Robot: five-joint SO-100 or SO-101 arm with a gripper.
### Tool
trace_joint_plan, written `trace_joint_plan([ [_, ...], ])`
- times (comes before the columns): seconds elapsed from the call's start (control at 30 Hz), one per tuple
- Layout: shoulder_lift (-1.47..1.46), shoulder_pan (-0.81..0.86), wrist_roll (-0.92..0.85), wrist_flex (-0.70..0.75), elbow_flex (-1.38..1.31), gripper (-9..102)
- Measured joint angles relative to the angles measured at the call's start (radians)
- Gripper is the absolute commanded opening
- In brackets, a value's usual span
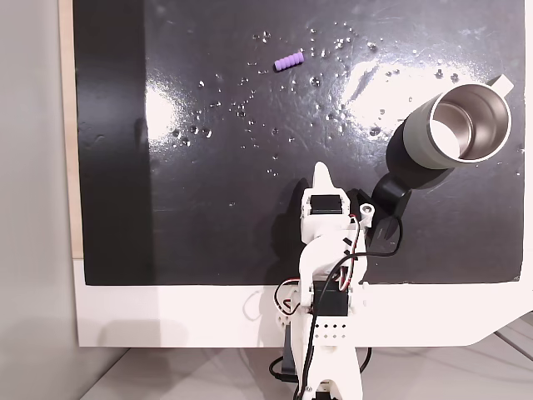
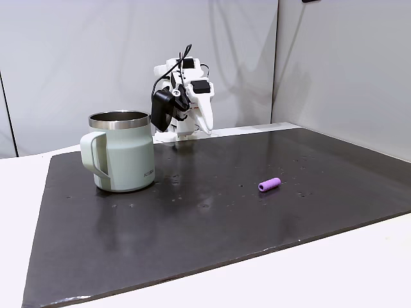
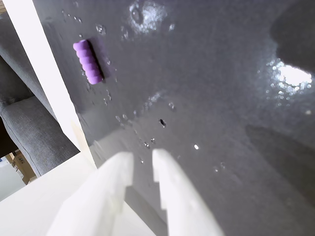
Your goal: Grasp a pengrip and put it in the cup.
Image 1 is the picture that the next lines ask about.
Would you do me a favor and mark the purple ribbed pen grip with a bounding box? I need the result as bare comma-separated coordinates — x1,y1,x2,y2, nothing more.
273,52,304,72

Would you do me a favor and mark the glossy black mat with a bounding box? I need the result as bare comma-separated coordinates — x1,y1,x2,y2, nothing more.
72,0,526,288

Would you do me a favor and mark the beige wooden board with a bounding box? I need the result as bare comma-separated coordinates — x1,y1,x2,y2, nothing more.
57,0,87,262

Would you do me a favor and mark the grey steel mug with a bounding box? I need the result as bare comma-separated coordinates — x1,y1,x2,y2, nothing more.
385,73,516,191

